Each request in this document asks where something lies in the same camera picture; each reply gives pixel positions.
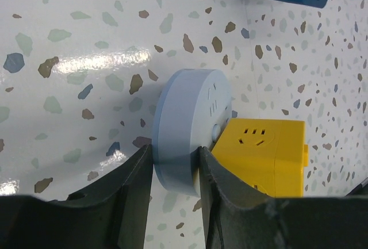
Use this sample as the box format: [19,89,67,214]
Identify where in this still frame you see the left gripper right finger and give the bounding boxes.
[197,147,367,248]

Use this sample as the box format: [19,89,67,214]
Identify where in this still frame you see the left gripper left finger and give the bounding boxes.
[1,145,153,248]

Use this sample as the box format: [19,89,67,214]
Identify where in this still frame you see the yellow cube socket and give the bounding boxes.
[192,118,310,198]

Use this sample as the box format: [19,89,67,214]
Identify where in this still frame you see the light blue round socket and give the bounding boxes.
[152,69,232,197]

